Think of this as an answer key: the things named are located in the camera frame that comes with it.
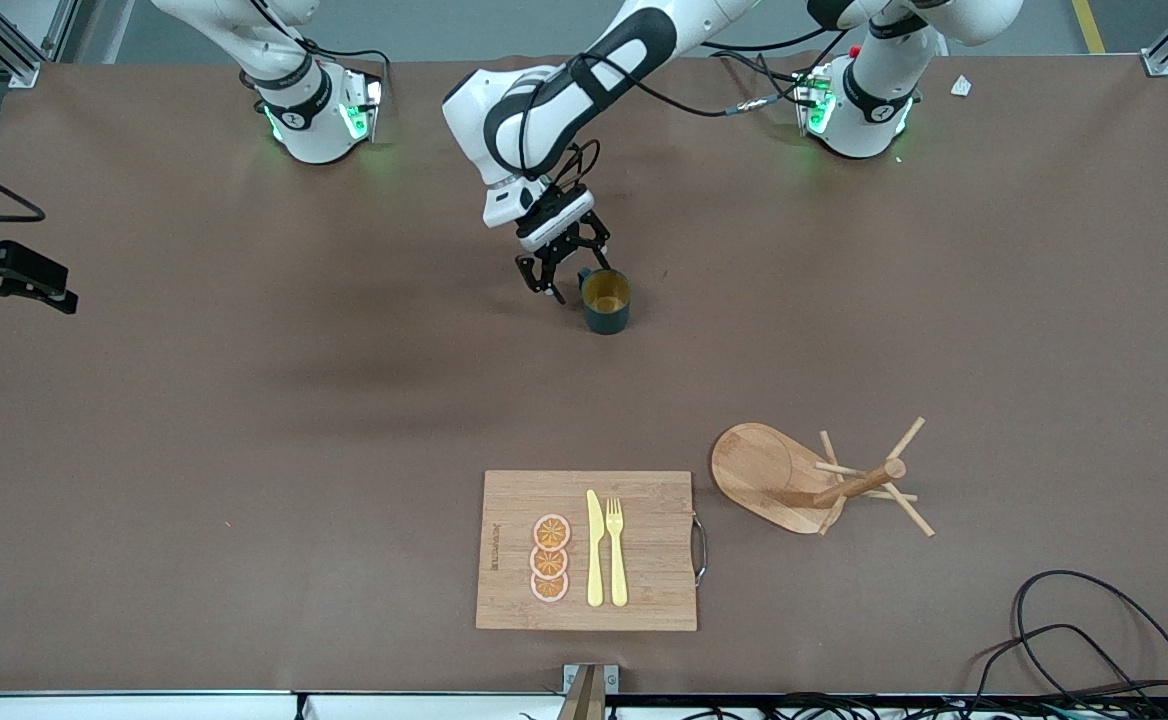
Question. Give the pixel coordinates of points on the brown table mat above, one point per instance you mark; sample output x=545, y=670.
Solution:
x=344, y=450

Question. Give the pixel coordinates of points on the wooden cutting board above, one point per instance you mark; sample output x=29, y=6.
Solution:
x=649, y=540

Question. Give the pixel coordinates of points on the wooden cup rack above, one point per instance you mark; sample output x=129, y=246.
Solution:
x=764, y=470

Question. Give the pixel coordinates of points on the white paper scrap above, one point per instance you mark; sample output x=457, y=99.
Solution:
x=961, y=86

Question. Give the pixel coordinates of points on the yellow plastic fork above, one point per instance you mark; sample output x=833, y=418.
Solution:
x=618, y=570

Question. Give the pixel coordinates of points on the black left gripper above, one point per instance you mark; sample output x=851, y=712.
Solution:
x=576, y=240

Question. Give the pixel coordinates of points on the yellow plastic knife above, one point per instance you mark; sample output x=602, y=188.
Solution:
x=595, y=560

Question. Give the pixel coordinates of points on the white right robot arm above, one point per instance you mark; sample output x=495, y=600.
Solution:
x=309, y=115

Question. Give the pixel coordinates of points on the grey metal bracket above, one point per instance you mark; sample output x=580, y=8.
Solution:
x=611, y=680

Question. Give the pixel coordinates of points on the dark green cup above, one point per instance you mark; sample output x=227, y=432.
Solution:
x=606, y=319

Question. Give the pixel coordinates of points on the brown slanted bar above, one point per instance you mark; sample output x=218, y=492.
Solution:
x=581, y=700

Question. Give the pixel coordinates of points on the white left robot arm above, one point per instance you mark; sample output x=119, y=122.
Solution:
x=524, y=120

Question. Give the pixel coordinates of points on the orange slice toy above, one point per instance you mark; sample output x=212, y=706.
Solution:
x=551, y=532
x=548, y=563

